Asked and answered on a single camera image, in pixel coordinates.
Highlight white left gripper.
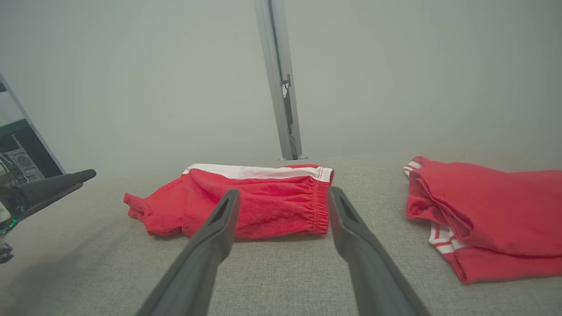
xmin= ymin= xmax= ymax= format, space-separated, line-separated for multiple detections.
xmin=0 ymin=169 xmax=97 ymax=264

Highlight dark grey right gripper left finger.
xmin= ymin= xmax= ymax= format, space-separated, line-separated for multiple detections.
xmin=136 ymin=189 xmax=241 ymax=316

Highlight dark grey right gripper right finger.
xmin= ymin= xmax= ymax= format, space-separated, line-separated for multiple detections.
xmin=327 ymin=187 xmax=429 ymax=316

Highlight red white sports shorts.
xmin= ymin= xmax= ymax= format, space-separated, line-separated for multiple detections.
xmin=124 ymin=164 xmax=334 ymax=240

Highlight red white basketball jersey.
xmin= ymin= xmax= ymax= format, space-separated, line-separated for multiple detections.
xmin=403 ymin=156 xmax=562 ymax=284

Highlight black computer case with fan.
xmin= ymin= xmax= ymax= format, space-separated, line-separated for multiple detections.
xmin=4 ymin=147 xmax=45 ymax=181

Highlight grey slanted partition frame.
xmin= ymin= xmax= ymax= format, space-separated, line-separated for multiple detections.
xmin=0 ymin=72 xmax=66 ymax=175

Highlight grey metal wall post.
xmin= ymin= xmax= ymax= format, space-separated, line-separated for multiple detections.
xmin=254 ymin=0 xmax=309 ymax=161

